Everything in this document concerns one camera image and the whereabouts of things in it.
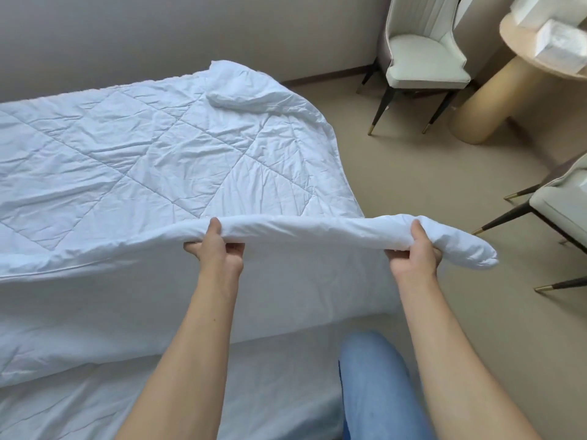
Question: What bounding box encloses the person's right hand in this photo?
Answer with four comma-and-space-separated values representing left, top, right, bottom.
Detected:
384, 221, 444, 276

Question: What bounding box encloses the person's left hand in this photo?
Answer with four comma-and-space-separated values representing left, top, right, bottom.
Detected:
183, 217, 246, 276

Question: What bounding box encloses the white quilted duvet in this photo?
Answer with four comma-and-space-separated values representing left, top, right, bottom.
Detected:
0, 60, 499, 388

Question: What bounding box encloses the person's right forearm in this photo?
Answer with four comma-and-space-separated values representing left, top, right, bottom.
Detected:
391, 266, 543, 440

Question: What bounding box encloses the person's left forearm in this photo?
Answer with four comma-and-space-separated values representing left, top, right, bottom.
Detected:
115, 266, 244, 440

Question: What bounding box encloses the cream upholstered chair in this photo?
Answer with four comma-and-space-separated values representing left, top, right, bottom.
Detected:
357, 0, 473, 136
472, 153, 587, 293

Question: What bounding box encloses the white bed sheet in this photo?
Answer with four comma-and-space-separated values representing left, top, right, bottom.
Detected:
0, 311, 404, 440

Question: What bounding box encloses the person's blue jeans leg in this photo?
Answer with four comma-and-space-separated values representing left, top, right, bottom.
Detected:
338, 331, 436, 440

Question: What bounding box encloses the white tissue box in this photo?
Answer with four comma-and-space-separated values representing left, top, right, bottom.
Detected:
532, 20, 587, 70

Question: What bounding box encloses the round beige pedestal table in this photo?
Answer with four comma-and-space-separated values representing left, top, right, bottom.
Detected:
449, 13, 587, 145

